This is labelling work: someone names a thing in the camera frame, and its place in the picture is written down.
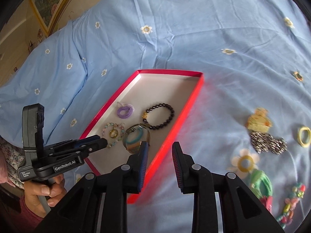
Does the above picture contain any round teal orange pendant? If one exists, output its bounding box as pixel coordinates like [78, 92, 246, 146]
[122, 124, 151, 154]

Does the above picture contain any yellow hair tie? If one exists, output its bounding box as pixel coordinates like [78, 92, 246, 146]
[297, 126, 311, 148]

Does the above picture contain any silver chain necklace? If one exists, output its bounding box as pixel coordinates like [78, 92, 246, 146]
[250, 130, 288, 155]

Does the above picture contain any pink hair clip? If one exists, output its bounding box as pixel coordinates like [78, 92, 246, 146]
[259, 196, 273, 213]

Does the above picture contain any black bead bracelet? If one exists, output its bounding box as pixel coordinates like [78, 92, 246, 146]
[142, 103, 176, 130]

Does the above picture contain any purple hair tie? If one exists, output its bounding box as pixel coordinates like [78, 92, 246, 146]
[116, 101, 135, 119]

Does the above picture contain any person's left hand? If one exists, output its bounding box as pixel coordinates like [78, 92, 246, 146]
[24, 174, 66, 218]

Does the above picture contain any yellow flower hair clip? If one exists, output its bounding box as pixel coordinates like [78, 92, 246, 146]
[246, 107, 273, 133]

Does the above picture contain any green hair tie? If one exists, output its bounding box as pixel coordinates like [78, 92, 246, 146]
[249, 169, 273, 199]

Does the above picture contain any dark red sleeve forearm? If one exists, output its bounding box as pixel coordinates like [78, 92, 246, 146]
[1, 196, 43, 233]

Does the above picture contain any blue floral bed sheet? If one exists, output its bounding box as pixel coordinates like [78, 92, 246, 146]
[1, 0, 310, 232]

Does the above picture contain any pastel bead ring bracelet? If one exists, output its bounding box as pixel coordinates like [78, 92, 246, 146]
[102, 122, 126, 149]

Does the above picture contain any colourful chunky bead bracelet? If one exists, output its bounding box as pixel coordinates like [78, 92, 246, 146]
[275, 183, 307, 230]

